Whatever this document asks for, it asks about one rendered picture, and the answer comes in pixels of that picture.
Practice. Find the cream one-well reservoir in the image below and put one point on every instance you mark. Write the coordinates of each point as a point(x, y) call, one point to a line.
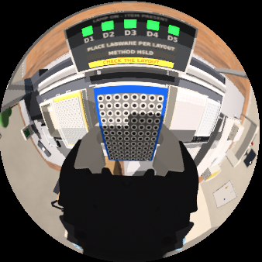
point(48, 119)

